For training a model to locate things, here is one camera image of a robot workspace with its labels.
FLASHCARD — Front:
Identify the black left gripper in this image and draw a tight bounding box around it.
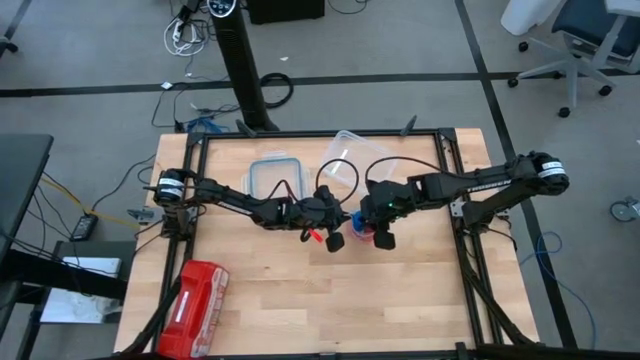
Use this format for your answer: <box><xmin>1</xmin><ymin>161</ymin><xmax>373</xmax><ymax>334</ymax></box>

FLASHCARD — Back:
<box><xmin>277</xmin><ymin>184</ymin><xmax>357</xmax><ymax>254</ymax></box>

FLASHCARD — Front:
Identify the grey office chair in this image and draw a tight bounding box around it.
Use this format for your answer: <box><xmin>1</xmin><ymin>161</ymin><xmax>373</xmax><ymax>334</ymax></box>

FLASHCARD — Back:
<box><xmin>507</xmin><ymin>0</ymin><xmax>640</xmax><ymax>119</ymax></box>

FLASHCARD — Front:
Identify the clear zip plastic bag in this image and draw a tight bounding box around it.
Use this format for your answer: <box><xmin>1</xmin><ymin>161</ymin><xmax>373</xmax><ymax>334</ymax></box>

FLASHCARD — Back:
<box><xmin>348</xmin><ymin>209</ymin><xmax>377</xmax><ymax>245</ymax></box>

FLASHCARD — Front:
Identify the white flat device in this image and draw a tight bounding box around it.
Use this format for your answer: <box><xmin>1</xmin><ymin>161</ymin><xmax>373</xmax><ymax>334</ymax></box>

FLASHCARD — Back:
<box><xmin>39</xmin><ymin>239</ymin><xmax>137</xmax><ymax>325</ymax></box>

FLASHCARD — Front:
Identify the blue cable bundle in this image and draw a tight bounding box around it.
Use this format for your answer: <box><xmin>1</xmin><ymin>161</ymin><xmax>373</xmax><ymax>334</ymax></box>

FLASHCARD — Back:
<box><xmin>186</xmin><ymin>115</ymin><xmax>229</xmax><ymax>134</ymax></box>

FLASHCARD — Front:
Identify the teal-rimmed container lid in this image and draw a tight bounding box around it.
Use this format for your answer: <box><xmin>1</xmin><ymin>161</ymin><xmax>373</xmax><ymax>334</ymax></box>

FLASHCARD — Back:
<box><xmin>240</xmin><ymin>151</ymin><xmax>312</xmax><ymax>204</ymax></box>

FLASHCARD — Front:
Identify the dark desk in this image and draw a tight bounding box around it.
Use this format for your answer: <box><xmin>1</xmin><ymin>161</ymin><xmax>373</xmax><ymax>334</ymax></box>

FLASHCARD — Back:
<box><xmin>0</xmin><ymin>133</ymin><xmax>130</xmax><ymax>301</ymax></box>

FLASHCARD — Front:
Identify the black box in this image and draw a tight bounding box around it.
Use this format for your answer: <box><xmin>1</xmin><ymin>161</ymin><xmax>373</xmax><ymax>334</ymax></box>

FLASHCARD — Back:
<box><xmin>246</xmin><ymin>0</ymin><xmax>326</xmax><ymax>26</ymax></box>

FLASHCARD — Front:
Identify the black cable coil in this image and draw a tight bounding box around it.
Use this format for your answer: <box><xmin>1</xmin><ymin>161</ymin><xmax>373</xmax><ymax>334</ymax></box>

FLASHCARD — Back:
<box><xmin>259</xmin><ymin>72</ymin><xmax>295</xmax><ymax>110</ymax></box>

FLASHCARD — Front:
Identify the white bin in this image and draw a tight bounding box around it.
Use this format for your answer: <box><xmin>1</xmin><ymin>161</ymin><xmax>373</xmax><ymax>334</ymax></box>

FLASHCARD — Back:
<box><xmin>501</xmin><ymin>0</ymin><xmax>565</xmax><ymax>36</ymax></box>

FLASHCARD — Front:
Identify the blue floor cable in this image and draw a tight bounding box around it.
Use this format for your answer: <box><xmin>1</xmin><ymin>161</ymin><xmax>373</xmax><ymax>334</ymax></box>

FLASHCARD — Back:
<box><xmin>519</xmin><ymin>231</ymin><xmax>599</xmax><ymax>351</ymax></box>

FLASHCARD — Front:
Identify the white cable bundle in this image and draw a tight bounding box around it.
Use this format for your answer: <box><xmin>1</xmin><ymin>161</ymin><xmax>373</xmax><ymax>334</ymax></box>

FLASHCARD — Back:
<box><xmin>163</xmin><ymin>14</ymin><xmax>209</xmax><ymax>57</ymax></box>

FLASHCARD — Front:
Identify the black power adapter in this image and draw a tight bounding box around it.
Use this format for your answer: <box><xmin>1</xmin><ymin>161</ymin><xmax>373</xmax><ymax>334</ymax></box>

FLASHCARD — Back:
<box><xmin>69</xmin><ymin>213</ymin><xmax>99</xmax><ymax>242</ymax></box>

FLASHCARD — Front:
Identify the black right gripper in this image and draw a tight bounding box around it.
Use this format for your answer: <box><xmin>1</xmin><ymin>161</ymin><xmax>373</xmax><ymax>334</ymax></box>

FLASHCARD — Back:
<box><xmin>359</xmin><ymin>178</ymin><xmax>419</xmax><ymax>252</ymax></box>

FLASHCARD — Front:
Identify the grey caster wheel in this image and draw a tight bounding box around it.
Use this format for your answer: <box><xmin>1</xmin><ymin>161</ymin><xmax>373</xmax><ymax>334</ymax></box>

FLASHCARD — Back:
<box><xmin>609</xmin><ymin>196</ymin><xmax>640</xmax><ymax>224</ymax></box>

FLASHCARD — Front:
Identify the black tower fan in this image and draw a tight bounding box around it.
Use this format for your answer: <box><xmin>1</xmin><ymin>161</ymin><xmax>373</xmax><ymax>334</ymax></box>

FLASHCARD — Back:
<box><xmin>206</xmin><ymin>0</ymin><xmax>279</xmax><ymax>133</ymax></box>

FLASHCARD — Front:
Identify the red first aid kit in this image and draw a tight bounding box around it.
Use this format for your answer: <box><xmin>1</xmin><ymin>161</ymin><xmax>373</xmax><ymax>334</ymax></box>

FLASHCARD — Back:
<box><xmin>157</xmin><ymin>259</ymin><xmax>231</xmax><ymax>360</ymax></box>

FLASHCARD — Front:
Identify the clear plastic container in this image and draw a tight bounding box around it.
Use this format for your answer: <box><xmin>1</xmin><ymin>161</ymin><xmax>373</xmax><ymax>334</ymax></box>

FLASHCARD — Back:
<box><xmin>319</xmin><ymin>129</ymin><xmax>400</xmax><ymax>197</ymax></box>

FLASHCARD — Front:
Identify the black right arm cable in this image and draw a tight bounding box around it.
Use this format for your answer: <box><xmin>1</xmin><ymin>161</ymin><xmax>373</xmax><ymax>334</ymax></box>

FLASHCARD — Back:
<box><xmin>364</xmin><ymin>155</ymin><xmax>446</xmax><ymax>190</ymax></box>

